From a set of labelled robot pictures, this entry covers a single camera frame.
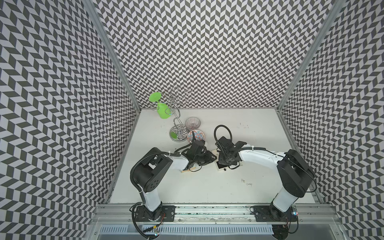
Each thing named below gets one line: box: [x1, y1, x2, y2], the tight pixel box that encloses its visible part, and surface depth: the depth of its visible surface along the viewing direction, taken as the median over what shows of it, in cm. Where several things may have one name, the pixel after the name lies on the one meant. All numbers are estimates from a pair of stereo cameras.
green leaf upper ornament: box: [149, 92, 162, 102], surface depth 85 cm
